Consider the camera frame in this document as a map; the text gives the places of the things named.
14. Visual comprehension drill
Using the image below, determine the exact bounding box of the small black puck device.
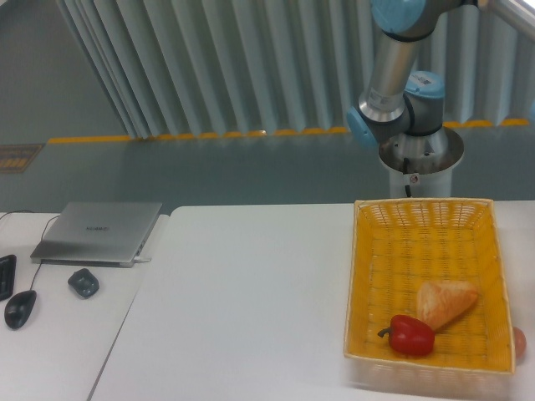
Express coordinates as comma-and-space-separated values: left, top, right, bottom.
68, 268, 99, 299

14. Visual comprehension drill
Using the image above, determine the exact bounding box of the silver closed laptop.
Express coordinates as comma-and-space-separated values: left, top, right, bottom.
30, 201, 162, 267

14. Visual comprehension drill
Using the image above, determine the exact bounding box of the grey pleated curtain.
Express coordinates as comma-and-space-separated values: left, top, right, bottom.
59, 1, 534, 139

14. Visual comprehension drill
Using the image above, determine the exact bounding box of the orange round fruit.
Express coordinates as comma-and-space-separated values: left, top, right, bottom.
512, 327, 527, 360

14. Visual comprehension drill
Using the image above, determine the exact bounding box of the bread loaf piece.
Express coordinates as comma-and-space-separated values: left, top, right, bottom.
416, 280, 479, 331

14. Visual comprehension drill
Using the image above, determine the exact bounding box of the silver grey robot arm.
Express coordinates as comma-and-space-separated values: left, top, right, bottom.
346, 1, 534, 145

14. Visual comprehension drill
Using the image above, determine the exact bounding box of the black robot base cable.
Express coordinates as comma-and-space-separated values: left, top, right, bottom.
401, 157, 413, 199

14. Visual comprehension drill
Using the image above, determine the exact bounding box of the black computer mouse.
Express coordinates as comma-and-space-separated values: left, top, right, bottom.
4, 290, 37, 330

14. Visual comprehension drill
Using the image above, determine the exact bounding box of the yellow woven basket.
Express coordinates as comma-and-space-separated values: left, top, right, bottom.
344, 198, 516, 374

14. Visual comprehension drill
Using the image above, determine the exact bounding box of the red bell pepper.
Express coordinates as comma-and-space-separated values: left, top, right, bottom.
377, 315, 435, 357

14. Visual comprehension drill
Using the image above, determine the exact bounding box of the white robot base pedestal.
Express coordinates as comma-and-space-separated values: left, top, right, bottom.
379, 127, 465, 198

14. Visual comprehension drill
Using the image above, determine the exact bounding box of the black mouse cable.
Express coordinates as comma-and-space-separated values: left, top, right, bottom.
0, 209, 63, 293

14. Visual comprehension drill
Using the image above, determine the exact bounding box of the black keyboard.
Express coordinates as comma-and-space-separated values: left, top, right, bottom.
0, 254, 17, 301

